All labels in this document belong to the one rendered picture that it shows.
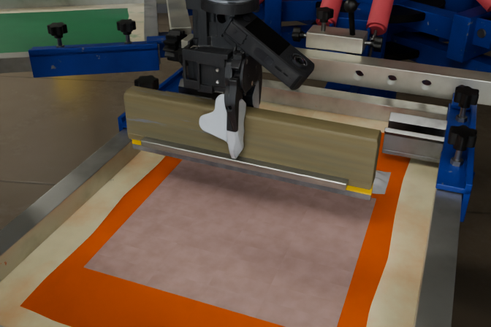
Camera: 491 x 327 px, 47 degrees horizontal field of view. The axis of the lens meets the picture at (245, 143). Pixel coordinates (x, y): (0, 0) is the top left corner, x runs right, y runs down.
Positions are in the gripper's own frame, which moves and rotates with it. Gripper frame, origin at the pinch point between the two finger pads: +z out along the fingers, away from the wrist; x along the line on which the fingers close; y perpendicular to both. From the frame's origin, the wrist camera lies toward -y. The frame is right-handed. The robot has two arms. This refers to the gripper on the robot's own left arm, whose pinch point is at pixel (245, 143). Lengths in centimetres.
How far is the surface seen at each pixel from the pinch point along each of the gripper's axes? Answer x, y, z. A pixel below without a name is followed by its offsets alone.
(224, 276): 11.7, -1.6, 13.6
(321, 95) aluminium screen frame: -40.2, -1.1, 10.2
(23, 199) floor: -94, 142, 110
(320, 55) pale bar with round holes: -49.2, 1.7, 5.0
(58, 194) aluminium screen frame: 8.0, 26.9, 10.3
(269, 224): -0.8, -3.6, 13.6
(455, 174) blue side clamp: -17.1, -28.1, 8.9
